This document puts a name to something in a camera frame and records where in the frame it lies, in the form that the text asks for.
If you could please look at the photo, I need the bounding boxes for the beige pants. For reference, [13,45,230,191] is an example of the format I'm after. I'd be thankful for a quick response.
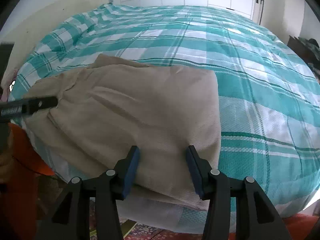
[24,54,221,210]

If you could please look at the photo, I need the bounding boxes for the red patterned rug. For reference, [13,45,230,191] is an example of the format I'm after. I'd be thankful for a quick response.
[88,200,319,239]

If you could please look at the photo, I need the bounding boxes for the cream headboard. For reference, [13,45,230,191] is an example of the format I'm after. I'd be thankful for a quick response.
[1,0,107,90]

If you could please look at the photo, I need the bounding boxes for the teal plaid bed cover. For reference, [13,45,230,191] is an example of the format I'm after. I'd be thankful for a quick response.
[9,4,319,217]

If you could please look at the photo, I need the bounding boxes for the dark wooden dresser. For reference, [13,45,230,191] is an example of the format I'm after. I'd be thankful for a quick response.
[287,36,319,64]

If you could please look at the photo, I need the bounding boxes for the pile of clothes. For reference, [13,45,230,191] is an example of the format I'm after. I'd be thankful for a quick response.
[298,37,319,73]

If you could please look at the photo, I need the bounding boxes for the white door with handle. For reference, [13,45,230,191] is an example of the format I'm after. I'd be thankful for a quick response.
[252,0,265,25]

